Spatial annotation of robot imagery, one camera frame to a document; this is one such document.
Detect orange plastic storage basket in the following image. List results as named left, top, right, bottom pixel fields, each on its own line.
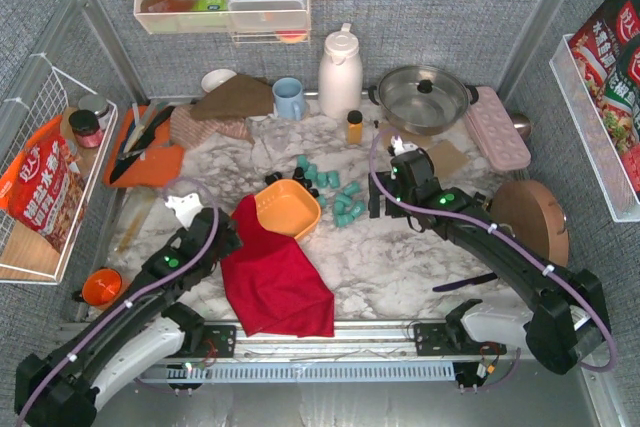
left=255, top=179, right=322, bottom=240

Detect red cloth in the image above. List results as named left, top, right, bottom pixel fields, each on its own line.
left=221, top=195, right=335, bottom=338

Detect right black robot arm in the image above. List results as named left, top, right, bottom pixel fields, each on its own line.
left=369, top=149, right=618, bottom=375

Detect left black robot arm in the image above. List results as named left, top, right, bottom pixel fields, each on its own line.
left=14, top=208, right=241, bottom=426

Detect teal coffee capsule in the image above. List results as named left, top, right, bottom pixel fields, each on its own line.
left=316, top=170, right=341, bottom=189
left=349, top=201, right=367, bottom=219
left=296, top=155, right=317, bottom=173
left=342, top=181, right=361, bottom=198
left=334, top=213, right=354, bottom=228

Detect brown cork coaster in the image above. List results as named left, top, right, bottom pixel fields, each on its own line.
left=427, top=140, right=469, bottom=180
left=378, top=122, right=433, bottom=150

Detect small orange juice bottle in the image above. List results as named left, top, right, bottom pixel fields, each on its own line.
left=346, top=110, right=363, bottom=144

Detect stainless steel pot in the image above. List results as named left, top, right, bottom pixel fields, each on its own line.
left=367, top=66, right=479, bottom=136

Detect pink egg tray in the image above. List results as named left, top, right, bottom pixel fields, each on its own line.
left=463, top=85, right=531, bottom=172

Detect white thermos jug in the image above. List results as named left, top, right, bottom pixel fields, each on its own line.
left=318, top=23, right=363, bottom=120

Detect light blue mug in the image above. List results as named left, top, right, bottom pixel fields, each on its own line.
left=272, top=77, right=307, bottom=121

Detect round wooden board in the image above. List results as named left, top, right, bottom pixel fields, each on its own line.
left=489, top=180, right=569, bottom=267

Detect white small bowl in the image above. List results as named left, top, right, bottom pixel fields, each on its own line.
left=201, top=68, right=237, bottom=93

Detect striped pink cloth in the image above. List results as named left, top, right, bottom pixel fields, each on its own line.
left=169, top=104, right=255, bottom=150

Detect clear plastic food containers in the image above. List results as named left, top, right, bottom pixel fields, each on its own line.
left=227, top=0, right=307, bottom=32

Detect orange plastic tray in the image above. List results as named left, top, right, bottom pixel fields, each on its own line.
left=102, top=108, right=185, bottom=188

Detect red seasoning bag right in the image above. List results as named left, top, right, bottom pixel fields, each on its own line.
left=568, top=0, right=640, bottom=158

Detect black kitchen knife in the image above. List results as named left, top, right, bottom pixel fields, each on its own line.
left=109, top=106, right=175, bottom=185

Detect silver lid jar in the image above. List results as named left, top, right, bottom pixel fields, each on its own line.
left=78, top=94, right=110, bottom=120

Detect orange plastic cup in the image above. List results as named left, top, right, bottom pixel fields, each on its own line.
left=72, top=268, right=126, bottom=311

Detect dark lid glass jar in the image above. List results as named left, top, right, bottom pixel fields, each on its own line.
left=68, top=109, right=104, bottom=149

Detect red snack bag left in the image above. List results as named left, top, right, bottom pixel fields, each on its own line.
left=1, top=115, right=85, bottom=252

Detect purple handled knife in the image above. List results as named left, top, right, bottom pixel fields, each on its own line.
left=432, top=273, right=498, bottom=293

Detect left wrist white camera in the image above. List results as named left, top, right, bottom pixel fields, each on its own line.
left=165, top=192, right=204, bottom=229

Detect white wire basket right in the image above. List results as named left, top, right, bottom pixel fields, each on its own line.
left=549, top=34, right=639, bottom=223

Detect white wire rack left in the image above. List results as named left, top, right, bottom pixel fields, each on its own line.
left=1, top=65, right=119, bottom=285

